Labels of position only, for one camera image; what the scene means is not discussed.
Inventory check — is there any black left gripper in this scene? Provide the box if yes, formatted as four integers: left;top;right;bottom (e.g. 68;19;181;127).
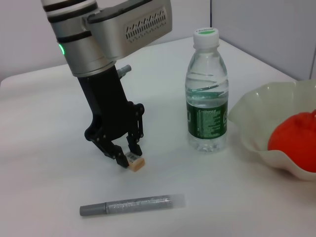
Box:
78;66;145;170

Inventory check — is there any tan eraser with barcode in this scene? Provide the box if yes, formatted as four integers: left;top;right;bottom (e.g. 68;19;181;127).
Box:
125;152;146;173

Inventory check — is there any grey pen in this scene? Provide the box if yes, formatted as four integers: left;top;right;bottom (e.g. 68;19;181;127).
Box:
79;194;186;218

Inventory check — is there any green label water bottle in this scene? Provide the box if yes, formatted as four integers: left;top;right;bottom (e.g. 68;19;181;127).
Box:
185;26;228;155

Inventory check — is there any orange fruit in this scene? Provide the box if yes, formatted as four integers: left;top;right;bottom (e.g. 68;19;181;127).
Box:
267;110;316;173

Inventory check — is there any pale green glass bowl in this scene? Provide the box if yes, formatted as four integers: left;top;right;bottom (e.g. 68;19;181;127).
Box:
227;79;316;182

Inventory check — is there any left wrist camera housing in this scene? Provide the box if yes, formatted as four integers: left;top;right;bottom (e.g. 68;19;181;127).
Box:
82;0;173;61

